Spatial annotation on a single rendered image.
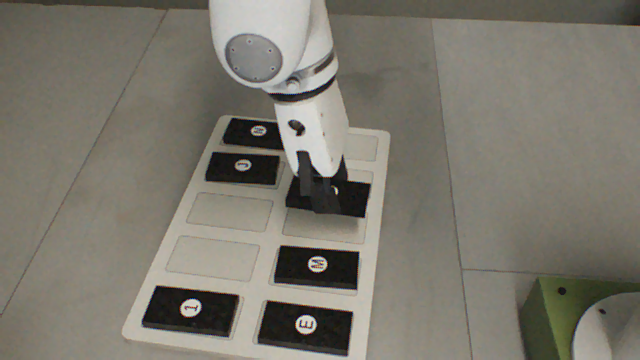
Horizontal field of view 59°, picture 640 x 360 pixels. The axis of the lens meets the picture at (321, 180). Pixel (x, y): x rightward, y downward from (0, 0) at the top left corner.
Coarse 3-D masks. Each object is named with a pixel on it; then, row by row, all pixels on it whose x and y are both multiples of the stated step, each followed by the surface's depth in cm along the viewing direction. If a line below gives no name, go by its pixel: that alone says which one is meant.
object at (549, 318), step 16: (544, 288) 59; (560, 288) 59; (576, 288) 59; (592, 288) 59; (608, 288) 59; (624, 288) 59; (528, 304) 63; (544, 304) 58; (560, 304) 58; (576, 304) 58; (592, 304) 58; (528, 320) 63; (544, 320) 58; (560, 320) 56; (576, 320) 56; (528, 336) 62; (544, 336) 57; (560, 336) 55; (528, 352) 62; (544, 352) 57; (560, 352) 53
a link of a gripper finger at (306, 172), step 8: (304, 152) 60; (304, 160) 60; (304, 168) 60; (312, 168) 60; (304, 176) 60; (312, 176) 60; (304, 184) 60; (312, 184) 60; (304, 192) 60; (312, 192) 60
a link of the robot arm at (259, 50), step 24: (216, 0) 42; (240, 0) 41; (264, 0) 41; (288, 0) 41; (216, 24) 44; (240, 24) 43; (264, 24) 42; (288, 24) 43; (216, 48) 45; (240, 48) 44; (264, 48) 44; (288, 48) 44; (240, 72) 46; (264, 72) 45; (288, 72) 46
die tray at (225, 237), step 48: (384, 144) 85; (192, 192) 78; (240, 192) 78; (192, 240) 72; (240, 240) 72; (288, 240) 72; (336, 240) 72; (144, 288) 67; (192, 288) 67; (240, 288) 67; (288, 288) 67; (144, 336) 62; (192, 336) 62; (240, 336) 62
